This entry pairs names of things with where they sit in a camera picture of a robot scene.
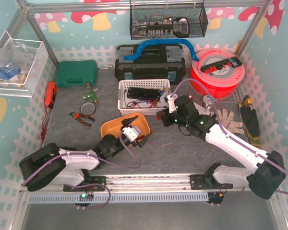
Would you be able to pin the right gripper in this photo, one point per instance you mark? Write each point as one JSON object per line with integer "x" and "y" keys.
{"x": 165, "y": 115}

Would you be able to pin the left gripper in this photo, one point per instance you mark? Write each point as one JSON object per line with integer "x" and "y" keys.
{"x": 132, "y": 138}

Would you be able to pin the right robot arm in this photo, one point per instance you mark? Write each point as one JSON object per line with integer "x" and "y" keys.
{"x": 262, "y": 172}

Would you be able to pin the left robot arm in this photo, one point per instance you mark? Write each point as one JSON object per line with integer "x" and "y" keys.
{"x": 54, "y": 165}

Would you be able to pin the orange plastic tray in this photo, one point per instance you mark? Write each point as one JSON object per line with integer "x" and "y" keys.
{"x": 113, "y": 127}

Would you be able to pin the white perforated plastic basket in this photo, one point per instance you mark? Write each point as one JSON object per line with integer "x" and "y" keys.
{"x": 146, "y": 107}

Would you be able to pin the black perforated metal plate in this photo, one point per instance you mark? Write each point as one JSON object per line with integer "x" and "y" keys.
{"x": 143, "y": 93}

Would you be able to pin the white peg board base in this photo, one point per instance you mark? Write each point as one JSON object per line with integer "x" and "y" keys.
{"x": 201, "y": 110}

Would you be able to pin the black plastic toolbox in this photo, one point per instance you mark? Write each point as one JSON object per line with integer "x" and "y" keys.
{"x": 155, "y": 62}

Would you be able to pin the white work glove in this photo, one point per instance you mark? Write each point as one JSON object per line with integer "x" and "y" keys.
{"x": 227, "y": 121}

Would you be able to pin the red filament spool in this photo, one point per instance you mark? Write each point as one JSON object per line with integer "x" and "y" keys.
{"x": 220, "y": 83}

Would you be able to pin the black yellow work glove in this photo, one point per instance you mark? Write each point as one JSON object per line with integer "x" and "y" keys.
{"x": 250, "y": 120}

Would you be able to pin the black connector strip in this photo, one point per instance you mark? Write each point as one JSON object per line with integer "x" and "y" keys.
{"x": 219, "y": 65}

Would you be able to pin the green plastic tool case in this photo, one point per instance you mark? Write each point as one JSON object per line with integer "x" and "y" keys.
{"x": 76, "y": 73}

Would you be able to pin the orange multimeter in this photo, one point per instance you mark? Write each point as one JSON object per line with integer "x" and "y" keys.
{"x": 50, "y": 96}

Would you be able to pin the clear acrylic box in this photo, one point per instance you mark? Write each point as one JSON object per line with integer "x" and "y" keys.
{"x": 21, "y": 65}

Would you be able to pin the blue white glove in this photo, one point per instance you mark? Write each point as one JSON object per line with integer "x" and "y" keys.
{"x": 9, "y": 72}

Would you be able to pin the solder wire spool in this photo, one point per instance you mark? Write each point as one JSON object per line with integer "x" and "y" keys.
{"x": 208, "y": 101}

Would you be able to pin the orange handled pliers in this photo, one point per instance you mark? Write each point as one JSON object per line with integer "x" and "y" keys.
{"x": 82, "y": 119}

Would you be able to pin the aluminium rail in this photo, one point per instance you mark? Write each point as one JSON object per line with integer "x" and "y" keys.
{"x": 132, "y": 182}

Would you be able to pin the yellow handled tool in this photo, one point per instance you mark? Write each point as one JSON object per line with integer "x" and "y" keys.
{"x": 245, "y": 102}

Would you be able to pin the black wire mesh basket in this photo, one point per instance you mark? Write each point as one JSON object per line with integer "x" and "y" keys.
{"x": 167, "y": 21}

